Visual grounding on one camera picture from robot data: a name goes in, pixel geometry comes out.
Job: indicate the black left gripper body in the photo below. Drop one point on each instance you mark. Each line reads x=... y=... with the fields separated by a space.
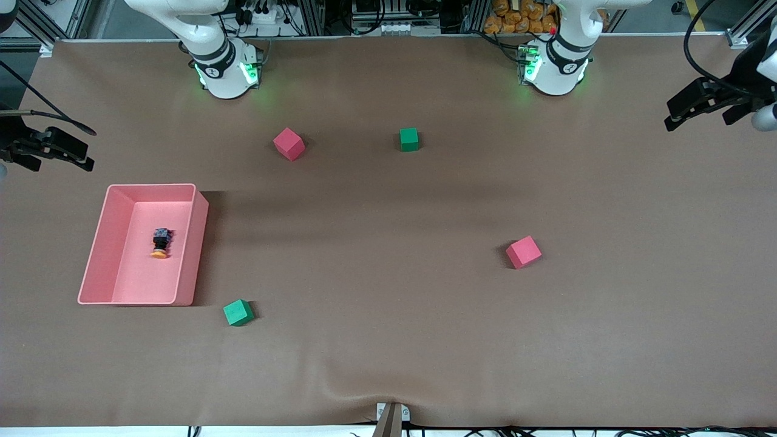
x=742 y=90

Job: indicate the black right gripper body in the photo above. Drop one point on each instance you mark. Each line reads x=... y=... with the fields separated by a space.
x=13 y=144

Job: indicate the orange mushroom push button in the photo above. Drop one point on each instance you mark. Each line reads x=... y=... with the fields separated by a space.
x=161 y=243

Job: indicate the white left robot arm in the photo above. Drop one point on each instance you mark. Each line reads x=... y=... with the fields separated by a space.
x=558 y=67

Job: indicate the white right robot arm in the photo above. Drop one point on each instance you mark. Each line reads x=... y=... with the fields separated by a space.
x=221 y=67

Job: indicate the pink plastic bin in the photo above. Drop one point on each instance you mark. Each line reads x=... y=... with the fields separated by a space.
x=130 y=285

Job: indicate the orange snack bags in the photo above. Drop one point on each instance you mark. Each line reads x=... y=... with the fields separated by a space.
x=519 y=17

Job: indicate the pink foam cube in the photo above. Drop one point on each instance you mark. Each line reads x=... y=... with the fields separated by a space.
x=523 y=252
x=289 y=144

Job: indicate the green foam cube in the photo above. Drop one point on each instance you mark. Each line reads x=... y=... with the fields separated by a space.
x=409 y=139
x=238 y=313

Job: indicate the white power strip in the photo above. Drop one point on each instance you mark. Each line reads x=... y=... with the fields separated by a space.
x=264 y=15

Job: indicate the white connector strip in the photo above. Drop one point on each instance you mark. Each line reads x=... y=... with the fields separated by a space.
x=397 y=28

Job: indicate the brown table mat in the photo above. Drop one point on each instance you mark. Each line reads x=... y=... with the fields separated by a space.
x=376 y=340

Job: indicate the aluminium frame profile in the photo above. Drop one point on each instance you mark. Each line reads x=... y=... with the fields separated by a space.
x=753 y=30
x=45 y=24

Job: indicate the brown camera support pole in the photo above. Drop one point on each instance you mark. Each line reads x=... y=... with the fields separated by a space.
x=388 y=425

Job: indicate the metal mount bracket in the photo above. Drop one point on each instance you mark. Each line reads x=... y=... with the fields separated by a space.
x=403 y=413

